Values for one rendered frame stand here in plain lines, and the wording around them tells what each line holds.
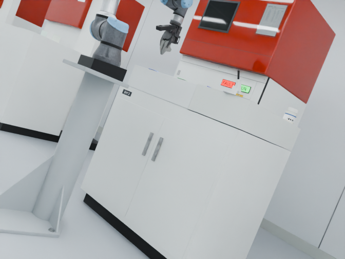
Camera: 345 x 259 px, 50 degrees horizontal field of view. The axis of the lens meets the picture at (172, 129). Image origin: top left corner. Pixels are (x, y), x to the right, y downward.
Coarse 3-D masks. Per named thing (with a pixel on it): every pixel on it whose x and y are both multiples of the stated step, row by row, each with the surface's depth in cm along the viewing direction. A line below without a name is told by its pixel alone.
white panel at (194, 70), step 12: (180, 60) 296; (192, 60) 288; (180, 72) 293; (192, 72) 285; (204, 72) 277; (216, 72) 270; (228, 72) 263; (240, 72) 257; (252, 72) 251; (204, 84) 275; (216, 84) 268; (252, 84) 248; (264, 84) 242; (252, 96) 247
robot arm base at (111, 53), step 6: (102, 42) 187; (102, 48) 186; (108, 48) 185; (114, 48) 186; (120, 48) 189; (96, 54) 186; (102, 54) 185; (108, 54) 185; (114, 54) 187; (120, 54) 190; (102, 60) 184; (108, 60) 185; (114, 60) 186; (120, 60) 193
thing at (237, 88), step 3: (240, 81) 214; (237, 84) 216; (240, 84) 215; (234, 87) 215; (237, 87) 215; (240, 87) 216; (231, 90) 216; (234, 90) 214; (237, 90) 217; (240, 90) 217; (231, 93) 215; (234, 93) 214
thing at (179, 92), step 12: (132, 72) 234; (144, 72) 226; (156, 72) 220; (132, 84) 231; (144, 84) 224; (156, 84) 217; (168, 84) 211; (180, 84) 205; (192, 84) 200; (156, 96) 215; (168, 96) 209; (180, 96) 203; (192, 96) 198
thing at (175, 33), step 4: (172, 24) 227; (176, 24) 224; (176, 28) 228; (180, 28) 229; (164, 32) 228; (168, 32) 225; (172, 32) 224; (176, 32) 228; (164, 36) 227; (168, 36) 225; (172, 36) 225; (176, 36) 227; (180, 36) 229; (172, 40) 227; (176, 40) 228
